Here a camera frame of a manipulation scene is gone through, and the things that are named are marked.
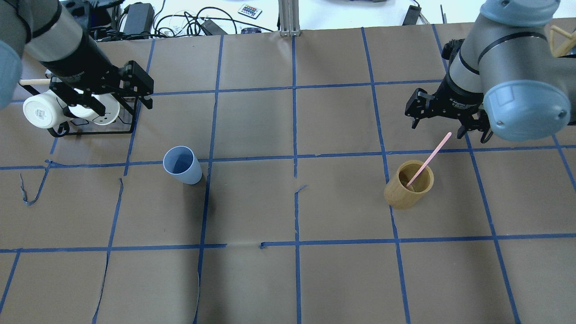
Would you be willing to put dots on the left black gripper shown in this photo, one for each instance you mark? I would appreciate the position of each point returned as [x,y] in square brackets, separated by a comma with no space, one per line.
[73,68]

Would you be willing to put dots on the light blue plastic cup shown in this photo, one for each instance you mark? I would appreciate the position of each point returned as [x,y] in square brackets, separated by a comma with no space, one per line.
[181,163]

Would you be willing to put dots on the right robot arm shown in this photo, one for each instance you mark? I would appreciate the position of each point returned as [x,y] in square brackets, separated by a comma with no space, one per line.
[503,79]

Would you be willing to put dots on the white mug near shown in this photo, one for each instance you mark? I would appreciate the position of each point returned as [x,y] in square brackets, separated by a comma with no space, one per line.
[45,110]

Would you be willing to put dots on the black wire mug rack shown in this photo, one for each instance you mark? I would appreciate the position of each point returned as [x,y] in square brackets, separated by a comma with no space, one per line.
[123,124]

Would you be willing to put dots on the pink chopstick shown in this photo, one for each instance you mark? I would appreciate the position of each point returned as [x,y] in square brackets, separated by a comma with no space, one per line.
[429,159]

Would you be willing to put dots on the small remote control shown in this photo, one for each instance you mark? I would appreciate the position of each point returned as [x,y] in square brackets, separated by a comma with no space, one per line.
[249,11]

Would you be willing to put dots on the bamboo cylinder holder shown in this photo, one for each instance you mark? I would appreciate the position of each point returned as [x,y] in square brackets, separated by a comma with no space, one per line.
[395,193]

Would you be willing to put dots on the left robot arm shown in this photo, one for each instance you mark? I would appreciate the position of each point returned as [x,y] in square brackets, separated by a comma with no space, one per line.
[49,33]

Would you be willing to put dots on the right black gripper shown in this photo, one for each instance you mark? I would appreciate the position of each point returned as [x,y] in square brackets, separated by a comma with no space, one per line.
[458,100]

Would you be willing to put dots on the black power adapter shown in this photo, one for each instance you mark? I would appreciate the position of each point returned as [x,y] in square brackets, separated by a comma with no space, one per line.
[138,20]

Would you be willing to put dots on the aluminium frame post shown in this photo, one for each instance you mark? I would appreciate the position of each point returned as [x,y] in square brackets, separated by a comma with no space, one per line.
[289,18]

